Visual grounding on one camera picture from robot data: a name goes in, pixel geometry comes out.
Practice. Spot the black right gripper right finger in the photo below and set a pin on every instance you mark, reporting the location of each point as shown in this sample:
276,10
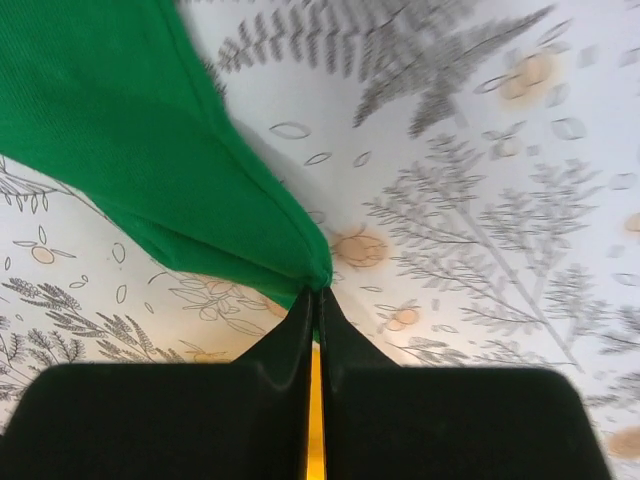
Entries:
385,421

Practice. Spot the green t shirt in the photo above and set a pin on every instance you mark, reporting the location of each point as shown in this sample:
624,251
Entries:
111,98

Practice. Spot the yellow plastic tray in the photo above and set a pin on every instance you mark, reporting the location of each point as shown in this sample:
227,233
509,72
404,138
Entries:
315,453

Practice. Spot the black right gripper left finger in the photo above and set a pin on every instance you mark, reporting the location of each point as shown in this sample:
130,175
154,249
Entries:
245,419

